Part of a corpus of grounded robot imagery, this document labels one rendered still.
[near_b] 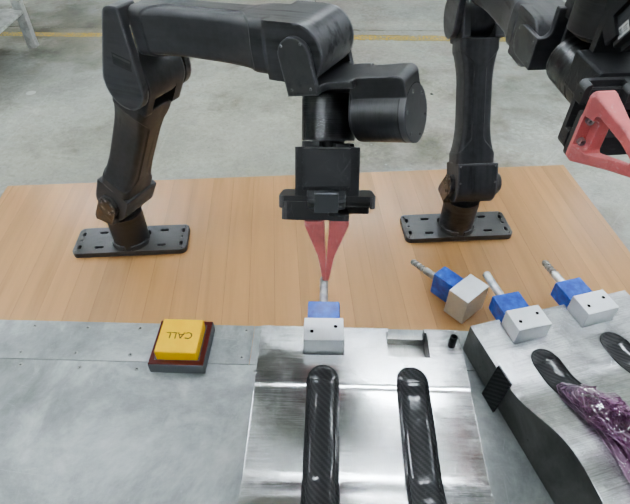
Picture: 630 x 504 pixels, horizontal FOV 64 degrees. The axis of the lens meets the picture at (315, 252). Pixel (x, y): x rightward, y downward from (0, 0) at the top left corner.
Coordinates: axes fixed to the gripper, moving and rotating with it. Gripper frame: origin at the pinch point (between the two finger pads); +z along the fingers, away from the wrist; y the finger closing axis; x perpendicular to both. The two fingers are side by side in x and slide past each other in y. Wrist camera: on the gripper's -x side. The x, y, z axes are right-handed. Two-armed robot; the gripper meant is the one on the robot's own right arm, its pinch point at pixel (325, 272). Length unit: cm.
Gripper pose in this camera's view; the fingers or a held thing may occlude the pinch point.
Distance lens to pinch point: 58.0
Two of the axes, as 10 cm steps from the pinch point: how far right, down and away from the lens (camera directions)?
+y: 10.0, 0.2, -0.3
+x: 0.3, -2.3, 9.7
